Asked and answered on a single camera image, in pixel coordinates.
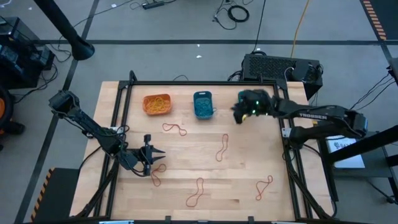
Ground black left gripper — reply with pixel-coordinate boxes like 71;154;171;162
126;134;167;177

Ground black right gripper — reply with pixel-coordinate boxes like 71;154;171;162
231;89;274;124

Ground red rubber band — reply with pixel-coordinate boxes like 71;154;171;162
255;175;274;202
162;123;188;137
215;133;229;162
150;163;167;187
185;177;205;208

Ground blue-grey plastic basket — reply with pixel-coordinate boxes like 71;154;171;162
193;90;215;120

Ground orange plastic basket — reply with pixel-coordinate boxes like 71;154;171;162
142;93;172;116

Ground black computer case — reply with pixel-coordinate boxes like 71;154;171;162
241;53;323;100

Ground black mat with striped edge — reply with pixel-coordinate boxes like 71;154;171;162
360;0;398;41
30;167;80;223

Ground white printed booklet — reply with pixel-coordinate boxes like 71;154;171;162
326;136;366;169

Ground black diagonal beam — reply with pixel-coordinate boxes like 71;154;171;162
326;124;398;164

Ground black power strip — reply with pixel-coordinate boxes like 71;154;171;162
142;1;165;10

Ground black side table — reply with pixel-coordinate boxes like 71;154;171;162
318;130;398;206

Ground orange and black machine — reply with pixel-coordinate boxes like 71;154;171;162
0;85;25;150

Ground black pole stand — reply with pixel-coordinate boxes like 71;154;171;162
32;0;96;62

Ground black equipment cart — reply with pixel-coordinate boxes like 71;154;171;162
0;17;56;90

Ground long black cable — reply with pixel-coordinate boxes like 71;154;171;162
251;0;267;54

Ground coiled black cable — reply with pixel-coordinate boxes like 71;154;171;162
213;0;251;31

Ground long yellow cable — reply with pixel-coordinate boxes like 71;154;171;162
290;0;311;59

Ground black floor cables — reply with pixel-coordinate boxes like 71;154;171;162
349;70;398;113

